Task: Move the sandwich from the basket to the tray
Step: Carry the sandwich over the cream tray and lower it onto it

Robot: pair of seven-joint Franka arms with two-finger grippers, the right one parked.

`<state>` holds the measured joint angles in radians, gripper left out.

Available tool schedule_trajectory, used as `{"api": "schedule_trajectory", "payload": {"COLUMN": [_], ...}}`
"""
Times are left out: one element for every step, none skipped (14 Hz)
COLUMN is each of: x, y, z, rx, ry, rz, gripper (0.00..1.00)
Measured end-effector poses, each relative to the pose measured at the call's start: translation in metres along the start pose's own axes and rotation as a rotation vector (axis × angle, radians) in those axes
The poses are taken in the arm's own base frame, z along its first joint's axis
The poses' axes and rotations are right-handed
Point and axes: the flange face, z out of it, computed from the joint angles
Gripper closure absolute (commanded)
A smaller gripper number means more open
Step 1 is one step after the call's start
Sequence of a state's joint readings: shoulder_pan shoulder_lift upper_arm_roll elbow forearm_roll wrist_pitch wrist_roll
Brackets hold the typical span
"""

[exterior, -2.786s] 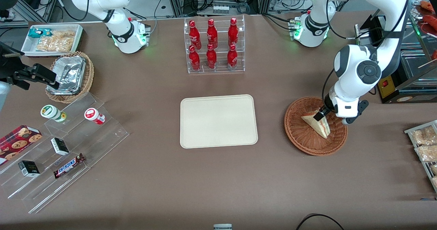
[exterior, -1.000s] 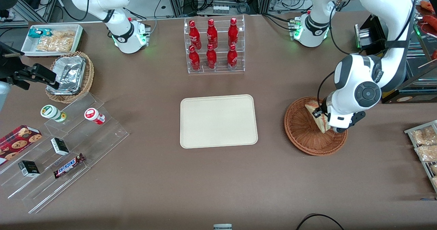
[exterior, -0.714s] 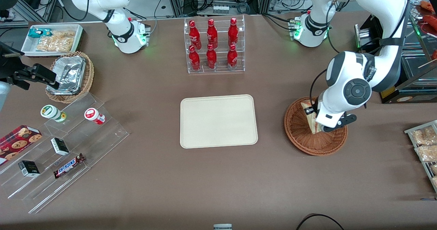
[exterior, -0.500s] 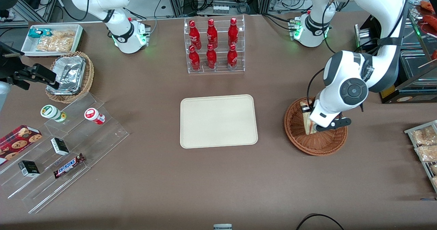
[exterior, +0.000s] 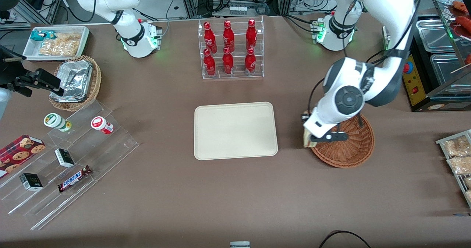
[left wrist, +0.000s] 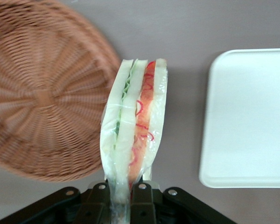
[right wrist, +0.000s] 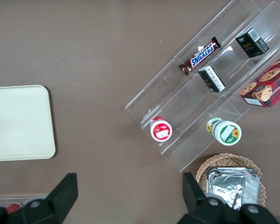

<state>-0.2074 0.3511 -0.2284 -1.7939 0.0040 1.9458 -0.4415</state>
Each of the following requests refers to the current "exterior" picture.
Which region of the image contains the triangle sandwich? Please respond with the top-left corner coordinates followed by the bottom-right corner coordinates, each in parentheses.
top-left (303, 130), bottom-right (318, 148)

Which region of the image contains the oval light wicker basket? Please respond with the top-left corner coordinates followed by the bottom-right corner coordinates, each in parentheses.
top-left (49, 55), bottom-right (102, 112)

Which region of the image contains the round brown wicker basket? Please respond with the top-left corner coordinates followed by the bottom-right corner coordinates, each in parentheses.
top-left (311, 112), bottom-right (375, 168)

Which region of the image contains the beige plastic tray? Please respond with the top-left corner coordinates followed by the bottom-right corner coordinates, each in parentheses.
top-left (194, 102), bottom-right (279, 161)

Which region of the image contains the white rectangular snack bin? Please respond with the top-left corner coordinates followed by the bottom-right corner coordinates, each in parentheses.
top-left (23, 26), bottom-right (90, 61)

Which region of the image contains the aluminium foil container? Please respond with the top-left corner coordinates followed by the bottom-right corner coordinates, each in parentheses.
top-left (51, 60), bottom-right (93, 102)

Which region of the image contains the clear bag of crackers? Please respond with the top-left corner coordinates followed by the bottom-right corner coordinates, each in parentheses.
top-left (39, 33), bottom-right (81, 56)

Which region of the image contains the green-lidded white cup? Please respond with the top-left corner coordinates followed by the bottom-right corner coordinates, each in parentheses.
top-left (43, 113), bottom-right (72, 132)

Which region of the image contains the teal snack packet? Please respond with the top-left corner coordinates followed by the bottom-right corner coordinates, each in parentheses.
top-left (30, 30), bottom-right (56, 42)

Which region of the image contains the red-lidded white cup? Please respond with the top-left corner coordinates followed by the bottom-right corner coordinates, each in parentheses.
top-left (91, 116), bottom-right (114, 135)

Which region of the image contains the red cola bottle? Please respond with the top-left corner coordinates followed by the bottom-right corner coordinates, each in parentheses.
top-left (246, 19), bottom-right (258, 52)
top-left (223, 20), bottom-right (235, 53)
top-left (245, 47), bottom-right (256, 76)
top-left (222, 47), bottom-right (234, 75)
top-left (203, 22), bottom-right (217, 54)
top-left (203, 49), bottom-right (216, 77)

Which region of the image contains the red tartan cookie box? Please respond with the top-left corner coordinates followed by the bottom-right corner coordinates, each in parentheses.
top-left (0, 135), bottom-right (46, 178)

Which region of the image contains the clear acrylic bottle rack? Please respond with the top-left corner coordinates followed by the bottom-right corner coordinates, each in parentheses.
top-left (198, 16), bottom-right (265, 80)

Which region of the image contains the small black box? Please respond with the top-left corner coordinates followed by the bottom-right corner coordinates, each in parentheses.
top-left (54, 148), bottom-right (75, 168)
top-left (20, 173), bottom-right (43, 191)

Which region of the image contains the clear acrylic stepped display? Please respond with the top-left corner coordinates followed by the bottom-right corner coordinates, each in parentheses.
top-left (0, 100), bottom-right (139, 231)

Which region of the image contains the Snickers chocolate bar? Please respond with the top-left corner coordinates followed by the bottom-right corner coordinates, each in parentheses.
top-left (58, 165), bottom-right (92, 193)

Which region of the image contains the black hot food warmer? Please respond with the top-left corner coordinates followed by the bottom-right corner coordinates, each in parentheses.
top-left (401, 0), bottom-right (471, 112)

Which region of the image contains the stainless steel pan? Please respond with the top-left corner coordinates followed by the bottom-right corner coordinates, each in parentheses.
top-left (430, 53), bottom-right (471, 93)
top-left (416, 19), bottom-right (456, 53)

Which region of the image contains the clear bagged pastry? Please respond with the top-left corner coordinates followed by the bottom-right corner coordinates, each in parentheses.
top-left (443, 136), bottom-right (471, 156)
top-left (447, 156), bottom-right (471, 175)

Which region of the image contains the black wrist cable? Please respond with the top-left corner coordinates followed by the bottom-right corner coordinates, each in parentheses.
top-left (308, 78), bottom-right (326, 111)

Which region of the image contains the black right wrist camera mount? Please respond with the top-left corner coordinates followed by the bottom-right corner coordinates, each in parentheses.
top-left (0, 45), bottom-right (28, 94)

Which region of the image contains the black looped floor cable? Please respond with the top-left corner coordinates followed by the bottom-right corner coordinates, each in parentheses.
top-left (318, 230), bottom-right (372, 248)

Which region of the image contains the grey wire pastry rack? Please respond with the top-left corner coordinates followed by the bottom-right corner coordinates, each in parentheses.
top-left (436, 130), bottom-right (471, 208)

